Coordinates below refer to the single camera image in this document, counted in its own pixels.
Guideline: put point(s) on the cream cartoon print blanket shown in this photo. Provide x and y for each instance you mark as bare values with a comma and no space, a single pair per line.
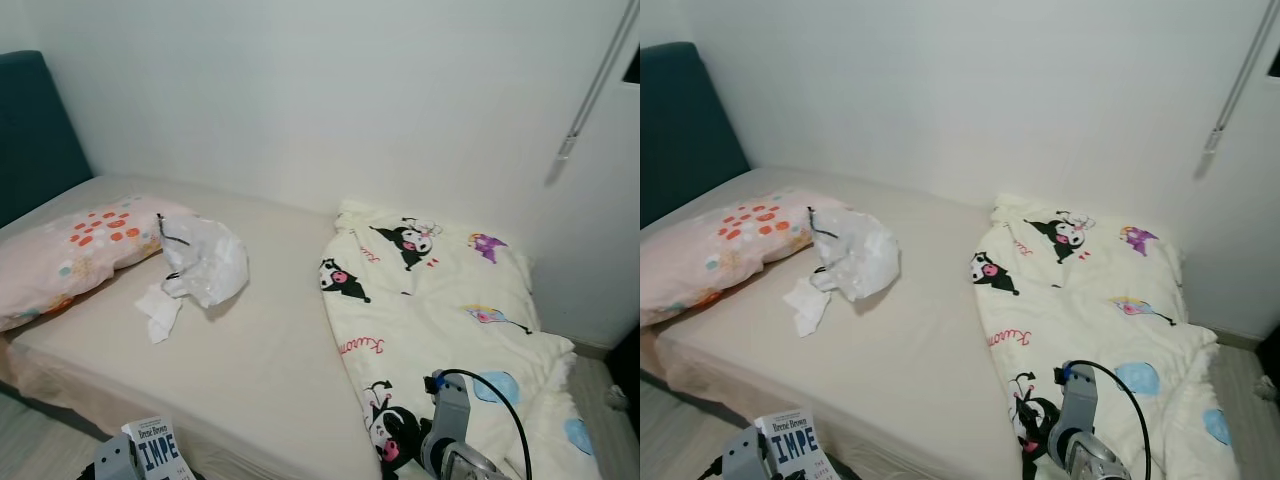
1080,290
430,300

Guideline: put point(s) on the teal upholstered headboard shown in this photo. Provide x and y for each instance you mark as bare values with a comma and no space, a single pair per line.
35,140
685,130

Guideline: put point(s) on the pink dotted pillow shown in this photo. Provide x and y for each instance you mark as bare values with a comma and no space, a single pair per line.
70,260
720,250

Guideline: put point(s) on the clear plastic bag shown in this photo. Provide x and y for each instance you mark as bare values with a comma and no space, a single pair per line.
865,255
215,265

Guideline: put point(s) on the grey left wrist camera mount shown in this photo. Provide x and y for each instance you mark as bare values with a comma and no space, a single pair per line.
745,458
115,460

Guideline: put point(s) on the white tissue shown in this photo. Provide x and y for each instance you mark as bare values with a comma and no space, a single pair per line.
808,305
160,312

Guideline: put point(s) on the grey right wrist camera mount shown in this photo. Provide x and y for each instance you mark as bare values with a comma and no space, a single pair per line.
450,405
1078,400

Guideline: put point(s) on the dark window frame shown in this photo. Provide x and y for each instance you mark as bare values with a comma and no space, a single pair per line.
632,65
1275,63

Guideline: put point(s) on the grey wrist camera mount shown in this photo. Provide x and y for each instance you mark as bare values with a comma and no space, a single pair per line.
450,405
1078,400
745,458
115,460

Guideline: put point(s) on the grey blind wand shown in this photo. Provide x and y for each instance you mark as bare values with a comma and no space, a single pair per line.
598,80
1244,75

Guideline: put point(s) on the white blue lettered book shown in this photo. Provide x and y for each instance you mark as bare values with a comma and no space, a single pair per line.
160,455
800,450

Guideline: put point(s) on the cream sheeted bed mattress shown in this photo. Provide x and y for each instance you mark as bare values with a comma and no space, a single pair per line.
920,330
260,340

